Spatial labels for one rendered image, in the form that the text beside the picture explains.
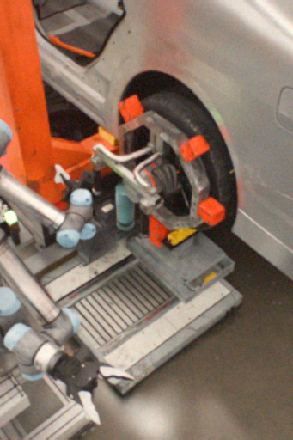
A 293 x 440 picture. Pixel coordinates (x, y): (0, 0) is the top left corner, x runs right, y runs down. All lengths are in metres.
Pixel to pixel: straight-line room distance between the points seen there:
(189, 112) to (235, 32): 0.48
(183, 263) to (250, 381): 0.68
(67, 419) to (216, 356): 0.85
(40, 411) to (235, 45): 1.69
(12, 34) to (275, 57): 0.99
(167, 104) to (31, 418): 1.46
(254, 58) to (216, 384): 1.61
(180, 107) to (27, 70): 0.64
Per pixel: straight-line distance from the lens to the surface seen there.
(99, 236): 2.89
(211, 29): 2.04
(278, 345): 3.03
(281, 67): 1.87
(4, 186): 1.87
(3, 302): 1.86
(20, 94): 2.39
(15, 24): 2.25
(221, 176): 2.31
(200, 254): 3.01
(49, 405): 2.59
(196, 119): 2.31
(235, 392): 2.86
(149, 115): 2.39
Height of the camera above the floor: 2.55
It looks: 47 degrees down
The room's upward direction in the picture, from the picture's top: 1 degrees clockwise
